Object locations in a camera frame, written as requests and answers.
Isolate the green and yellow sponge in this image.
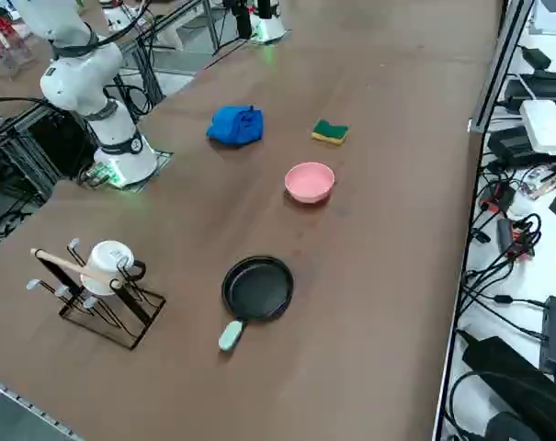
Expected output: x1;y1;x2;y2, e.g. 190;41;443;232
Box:
311;119;350;148

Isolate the pink bowl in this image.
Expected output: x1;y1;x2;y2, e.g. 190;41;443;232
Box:
284;161;336;203

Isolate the blue cloth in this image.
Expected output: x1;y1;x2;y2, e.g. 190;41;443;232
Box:
206;105;265;146

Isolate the clear acrylic shelf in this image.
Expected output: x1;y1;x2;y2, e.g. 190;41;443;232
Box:
0;0;40;82

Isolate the white mug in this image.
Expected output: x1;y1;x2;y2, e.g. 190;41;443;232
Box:
80;240;138;297

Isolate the small black power adapter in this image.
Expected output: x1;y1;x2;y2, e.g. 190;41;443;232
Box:
520;45;553;71

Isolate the long black device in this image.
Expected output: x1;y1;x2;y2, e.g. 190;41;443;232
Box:
502;71;556;114

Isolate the orange and black connector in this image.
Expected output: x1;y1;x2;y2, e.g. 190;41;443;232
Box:
506;224;539;261
477;181;517;215

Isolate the white router box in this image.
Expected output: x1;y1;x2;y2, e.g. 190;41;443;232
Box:
519;99;556;156

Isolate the printed packet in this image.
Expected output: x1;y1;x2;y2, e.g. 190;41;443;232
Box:
518;163;556;201

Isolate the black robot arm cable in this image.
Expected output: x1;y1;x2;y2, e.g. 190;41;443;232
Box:
82;0;153;50

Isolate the black metal frame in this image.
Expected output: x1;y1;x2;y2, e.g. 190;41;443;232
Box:
0;96;99;208

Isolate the aluminium profile post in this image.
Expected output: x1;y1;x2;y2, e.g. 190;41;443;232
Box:
468;0;536;134

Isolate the black pan with green handle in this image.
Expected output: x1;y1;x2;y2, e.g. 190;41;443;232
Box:
217;254;296;353

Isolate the black wire cup rack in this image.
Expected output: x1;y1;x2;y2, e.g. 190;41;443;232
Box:
29;237;167;352

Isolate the aluminium rail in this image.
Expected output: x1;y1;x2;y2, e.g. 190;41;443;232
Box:
0;374;84;441

